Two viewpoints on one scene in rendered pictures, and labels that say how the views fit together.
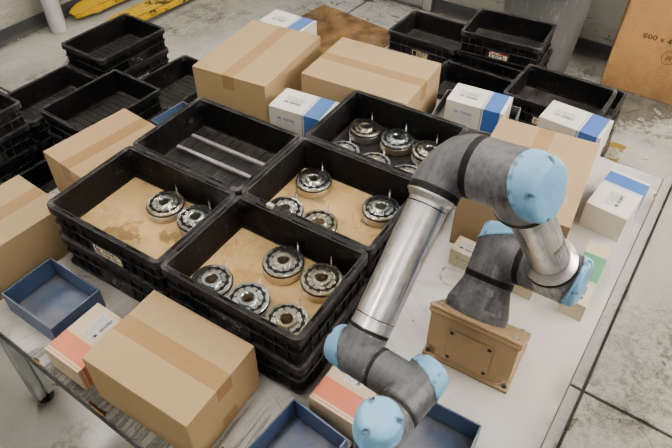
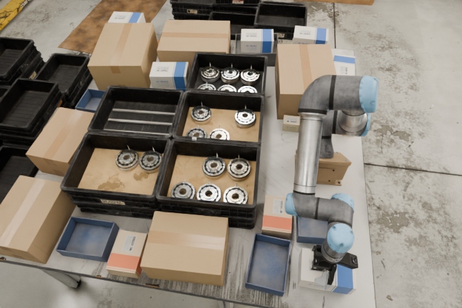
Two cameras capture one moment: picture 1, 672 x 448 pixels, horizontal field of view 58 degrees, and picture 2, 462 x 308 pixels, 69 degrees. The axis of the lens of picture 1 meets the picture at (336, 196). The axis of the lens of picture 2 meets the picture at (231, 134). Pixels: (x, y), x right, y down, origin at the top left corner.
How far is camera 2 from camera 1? 0.47 m
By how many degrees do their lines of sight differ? 19
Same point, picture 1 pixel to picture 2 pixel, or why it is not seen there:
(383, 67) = (200, 32)
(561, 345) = (352, 151)
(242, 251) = (186, 168)
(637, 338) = not seen: hidden behind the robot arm
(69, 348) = (120, 262)
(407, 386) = (342, 213)
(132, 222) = (112, 176)
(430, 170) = (312, 102)
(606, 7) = not seen: outside the picture
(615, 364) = not seen: hidden behind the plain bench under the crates
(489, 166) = (346, 92)
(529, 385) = (348, 177)
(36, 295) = (73, 240)
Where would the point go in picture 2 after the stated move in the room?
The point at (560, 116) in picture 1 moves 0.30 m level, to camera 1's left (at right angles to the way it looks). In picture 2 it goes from (303, 34) to (258, 49)
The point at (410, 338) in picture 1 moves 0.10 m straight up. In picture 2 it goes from (286, 177) to (288, 166)
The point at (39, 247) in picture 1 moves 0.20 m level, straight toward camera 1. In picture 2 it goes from (60, 213) to (95, 234)
